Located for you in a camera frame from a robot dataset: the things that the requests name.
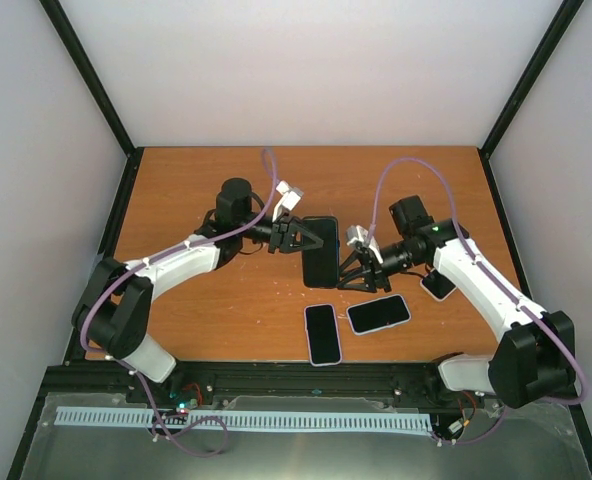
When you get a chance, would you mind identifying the light blue slotted cable duct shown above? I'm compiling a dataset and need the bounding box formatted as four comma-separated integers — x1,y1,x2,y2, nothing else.
53,407,432,436

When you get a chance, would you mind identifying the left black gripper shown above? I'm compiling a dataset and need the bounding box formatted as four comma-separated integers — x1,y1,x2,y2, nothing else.
237,212,325,254

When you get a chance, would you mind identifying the metal sheet front panel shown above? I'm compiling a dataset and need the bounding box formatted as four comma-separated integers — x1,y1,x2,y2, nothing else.
11,394,592,479

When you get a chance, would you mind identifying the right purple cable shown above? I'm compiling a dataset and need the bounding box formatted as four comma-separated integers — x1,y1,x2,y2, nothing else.
370,156,590,446

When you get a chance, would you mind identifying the phone in lilac case tilted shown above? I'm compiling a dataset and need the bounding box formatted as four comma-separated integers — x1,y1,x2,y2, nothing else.
347,294,412,335

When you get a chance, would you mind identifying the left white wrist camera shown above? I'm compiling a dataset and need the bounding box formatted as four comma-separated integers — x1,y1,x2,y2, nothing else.
272,180,304,222

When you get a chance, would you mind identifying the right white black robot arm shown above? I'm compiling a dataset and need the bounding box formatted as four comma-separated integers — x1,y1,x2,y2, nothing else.
337,196,580,408

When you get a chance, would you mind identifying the left black frame post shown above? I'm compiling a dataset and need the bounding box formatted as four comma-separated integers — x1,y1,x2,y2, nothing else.
38,0,138,156

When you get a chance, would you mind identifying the black frame post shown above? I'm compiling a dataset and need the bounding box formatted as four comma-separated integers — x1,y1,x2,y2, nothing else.
479,0,588,156
38,0,138,156

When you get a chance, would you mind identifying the right black frame post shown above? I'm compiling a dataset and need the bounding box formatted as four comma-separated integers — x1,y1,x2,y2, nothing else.
479,0,588,156

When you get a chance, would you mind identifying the black phone case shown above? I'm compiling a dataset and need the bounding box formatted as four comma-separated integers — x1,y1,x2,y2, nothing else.
301,216,340,288

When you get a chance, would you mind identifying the purple cable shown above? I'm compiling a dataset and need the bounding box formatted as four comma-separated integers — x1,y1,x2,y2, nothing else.
370,156,590,446
79,146,283,455

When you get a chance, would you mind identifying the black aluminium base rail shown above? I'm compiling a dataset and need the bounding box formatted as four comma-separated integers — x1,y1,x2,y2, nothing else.
40,360,577,406

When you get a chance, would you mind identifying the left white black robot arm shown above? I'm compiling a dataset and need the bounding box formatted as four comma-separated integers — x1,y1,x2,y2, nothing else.
72,178,324,403

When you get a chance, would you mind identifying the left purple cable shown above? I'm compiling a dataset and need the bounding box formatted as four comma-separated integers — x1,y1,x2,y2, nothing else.
79,146,283,455

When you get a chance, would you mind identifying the phone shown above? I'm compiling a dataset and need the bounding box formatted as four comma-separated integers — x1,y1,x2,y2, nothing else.
420,270,456,302
347,294,412,335
304,304,342,367

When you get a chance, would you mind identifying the phone in pink case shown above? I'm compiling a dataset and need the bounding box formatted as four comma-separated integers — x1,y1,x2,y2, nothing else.
420,270,456,302

